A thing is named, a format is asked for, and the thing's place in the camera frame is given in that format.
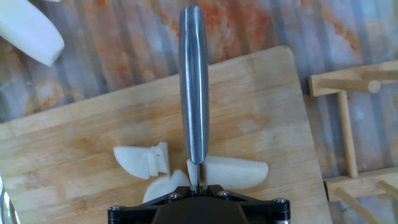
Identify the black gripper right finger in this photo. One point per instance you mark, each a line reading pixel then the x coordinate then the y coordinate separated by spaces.
pixel 264 211

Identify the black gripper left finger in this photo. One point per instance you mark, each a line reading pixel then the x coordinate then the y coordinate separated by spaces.
pixel 136 211

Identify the white radish piece being sliced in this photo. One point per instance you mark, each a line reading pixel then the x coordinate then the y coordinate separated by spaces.
pixel 236 172

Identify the long white radish chunk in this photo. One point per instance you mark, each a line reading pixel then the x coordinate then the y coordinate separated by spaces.
pixel 31 31

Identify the wooden cutting board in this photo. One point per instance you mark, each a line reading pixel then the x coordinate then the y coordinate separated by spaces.
pixel 93 124

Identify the wooden peg dish rack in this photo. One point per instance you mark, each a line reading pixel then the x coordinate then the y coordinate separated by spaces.
pixel 346 140

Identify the marble pattern plastic mat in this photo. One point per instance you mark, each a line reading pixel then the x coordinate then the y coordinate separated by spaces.
pixel 280 25

